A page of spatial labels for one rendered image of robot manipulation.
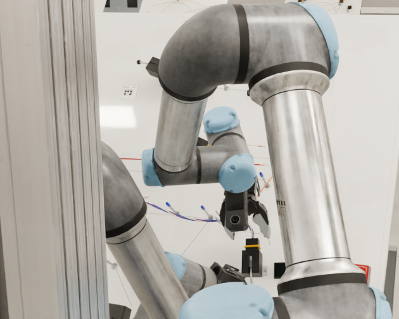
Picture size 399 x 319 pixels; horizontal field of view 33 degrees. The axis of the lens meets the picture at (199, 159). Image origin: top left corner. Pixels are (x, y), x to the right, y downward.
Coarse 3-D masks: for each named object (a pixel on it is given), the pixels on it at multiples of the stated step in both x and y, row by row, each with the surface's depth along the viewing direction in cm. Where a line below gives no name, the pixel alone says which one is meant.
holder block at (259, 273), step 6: (246, 252) 157; (252, 252) 156; (258, 252) 156; (246, 258) 156; (252, 258) 156; (258, 258) 155; (246, 264) 156; (252, 264) 155; (258, 264) 155; (246, 270) 155; (252, 270) 154; (258, 270) 154; (246, 276) 157; (252, 276) 157; (258, 276) 157
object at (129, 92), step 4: (124, 88) 198; (128, 88) 197; (132, 88) 197; (136, 88) 196; (124, 92) 197; (128, 92) 197; (132, 92) 196; (136, 92) 196; (124, 96) 196; (128, 96) 196; (132, 96) 196
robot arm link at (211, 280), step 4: (204, 268) 134; (208, 268) 136; (208, 272) 134; (212, 272) 136; (208, 276) 134; (212, 276) 135; (208, 280) 133; (212, 280) 134; (216, 280) 135; (208, 284) 133; (212, 284) 134; (216, 284) 135; (204, 288) 132
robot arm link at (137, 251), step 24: (120, 168) 101; (120, 192) 99; (120, 216) 99; (144, 216) 103; (120, 240) 102; (144, 240) 104; (120, 264) 106; (144, 264) 105; (168, 264) 110; (144, 288) 108; (168, 288) 109; (168, 312) 111
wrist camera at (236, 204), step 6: (228, 192) 147; (240, 192) 146; (246, 192) 147; (228, 198) 146; (234, 198) 146; (240, 198) 145; (246, 198) 146; (228, 204) 146; (234, 204) 145; (240, 204) 145; (246, 204) 146; (228, 210) 145; (234, 210) 145; (240, 210) 144; (246, 210) 145; (228, 216) 145; (234, 216) 144; (240, 216) 144; (246, 216) 144; (228, 222) 144; (234, 222) 143; (240, 222) 143; (246, 222) 144; (228, 228) 144; (234, 228) 143; (240, 228) 143; (246, 228) 144
